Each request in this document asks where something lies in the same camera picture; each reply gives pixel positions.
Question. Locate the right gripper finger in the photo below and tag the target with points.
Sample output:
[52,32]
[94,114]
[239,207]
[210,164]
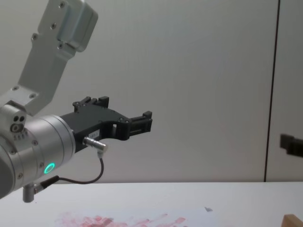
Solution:
[293,145]

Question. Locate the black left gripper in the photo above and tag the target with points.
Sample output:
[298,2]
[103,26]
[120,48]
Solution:
[94,123]

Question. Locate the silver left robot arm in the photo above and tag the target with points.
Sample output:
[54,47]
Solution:
[40,78]

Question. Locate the pale wooden block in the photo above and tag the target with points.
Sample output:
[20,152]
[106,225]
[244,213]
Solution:
[293,221]

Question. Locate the white table cloth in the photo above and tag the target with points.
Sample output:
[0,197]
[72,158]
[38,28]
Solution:
[151,203]

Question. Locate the small dark scrap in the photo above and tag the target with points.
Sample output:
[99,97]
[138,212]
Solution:
[208,209]

